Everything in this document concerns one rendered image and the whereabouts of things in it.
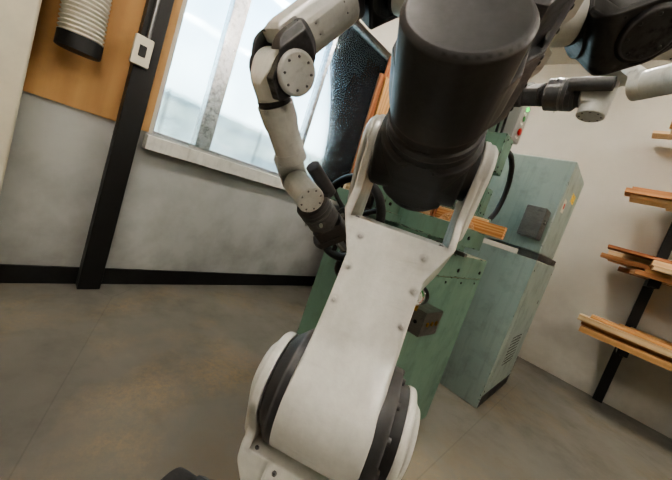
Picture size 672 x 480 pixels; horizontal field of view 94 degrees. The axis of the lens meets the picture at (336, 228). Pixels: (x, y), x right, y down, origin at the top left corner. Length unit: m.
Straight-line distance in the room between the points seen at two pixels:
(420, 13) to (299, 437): 0.42
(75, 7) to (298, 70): 1.27
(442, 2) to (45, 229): 1.91
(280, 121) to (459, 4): 0.40
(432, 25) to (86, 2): 1.58
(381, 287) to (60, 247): 1.82
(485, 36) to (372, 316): 0.30
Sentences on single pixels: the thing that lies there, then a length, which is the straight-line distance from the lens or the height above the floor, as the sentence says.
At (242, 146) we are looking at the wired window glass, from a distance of 2.25.
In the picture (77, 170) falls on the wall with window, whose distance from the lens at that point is 1.96.
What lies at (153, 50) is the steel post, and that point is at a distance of 1.92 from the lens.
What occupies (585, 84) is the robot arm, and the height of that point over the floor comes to 1.34.
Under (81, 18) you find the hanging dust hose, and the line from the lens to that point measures 1.77.
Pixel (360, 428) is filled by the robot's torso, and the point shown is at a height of 0.65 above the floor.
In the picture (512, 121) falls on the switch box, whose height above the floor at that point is 1.38.
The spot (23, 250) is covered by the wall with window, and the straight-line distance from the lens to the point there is 2.05.
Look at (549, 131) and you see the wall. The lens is 3.67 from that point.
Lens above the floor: 0.87
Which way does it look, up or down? 6 degrees down
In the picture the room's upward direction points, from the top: 19 degrees clockwise
